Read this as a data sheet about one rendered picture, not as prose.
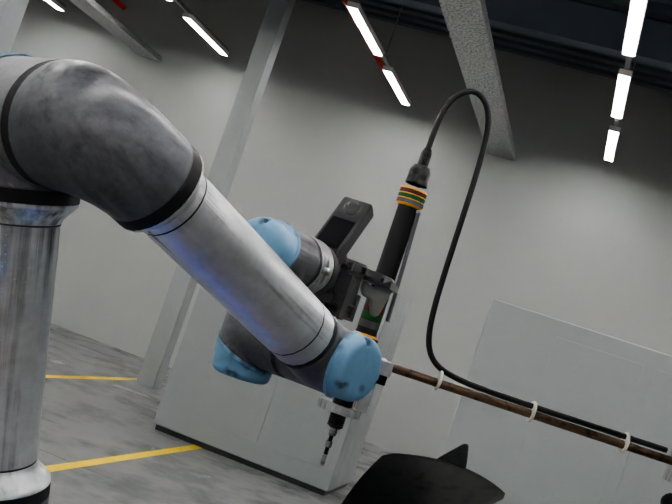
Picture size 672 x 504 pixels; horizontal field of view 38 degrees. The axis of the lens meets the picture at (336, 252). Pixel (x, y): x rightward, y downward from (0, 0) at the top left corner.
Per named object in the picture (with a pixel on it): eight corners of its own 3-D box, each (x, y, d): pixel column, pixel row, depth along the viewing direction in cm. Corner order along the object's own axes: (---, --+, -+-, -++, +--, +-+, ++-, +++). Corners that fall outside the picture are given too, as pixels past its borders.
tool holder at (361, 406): (367, 419, 154) (386, 360, 154) (377, 427, 147) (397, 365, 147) (314, 402, 152) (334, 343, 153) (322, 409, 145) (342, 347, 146)
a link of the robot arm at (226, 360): (256, 389, 108) (286, 295, 109) (193, 363, 116) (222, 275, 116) (301, 398, 114) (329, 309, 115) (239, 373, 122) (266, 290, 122)
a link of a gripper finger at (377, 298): (385, 320, 143) (344, 306, 137) (398, 283, 143) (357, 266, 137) (400, 325, 141) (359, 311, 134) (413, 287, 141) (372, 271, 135)
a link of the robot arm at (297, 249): (215, 273, 113) (238, 205, 114) (258, 287, 123) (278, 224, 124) (272, 291, 110) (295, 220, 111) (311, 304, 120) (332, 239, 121)
